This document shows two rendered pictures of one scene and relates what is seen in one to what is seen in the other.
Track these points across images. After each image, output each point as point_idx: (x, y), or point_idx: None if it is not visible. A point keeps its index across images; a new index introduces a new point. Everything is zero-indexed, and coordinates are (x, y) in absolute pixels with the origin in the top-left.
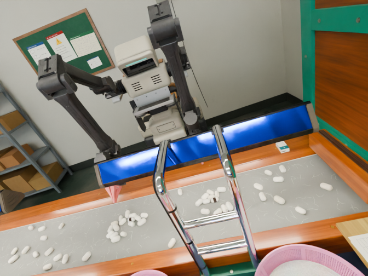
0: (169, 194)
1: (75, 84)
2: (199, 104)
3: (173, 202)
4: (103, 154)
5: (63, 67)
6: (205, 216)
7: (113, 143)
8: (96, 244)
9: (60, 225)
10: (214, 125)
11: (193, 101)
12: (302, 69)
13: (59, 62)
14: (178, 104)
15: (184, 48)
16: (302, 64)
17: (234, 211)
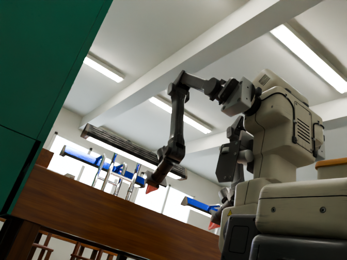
0: (137, 162)
1: (231, 133)
2: (271, 185)
3: (135, 167)
4: (223, 188)
5: (237, 123)
6: (123, 176)
7: (234, 188)
8: None
9: None
10: (129, 140)
11: (170, 139)
12: (68, 92)
13: (237, 120)
14: (230, 159)
15: (204, 82)
16: (71, 87)
17: (112, 171)
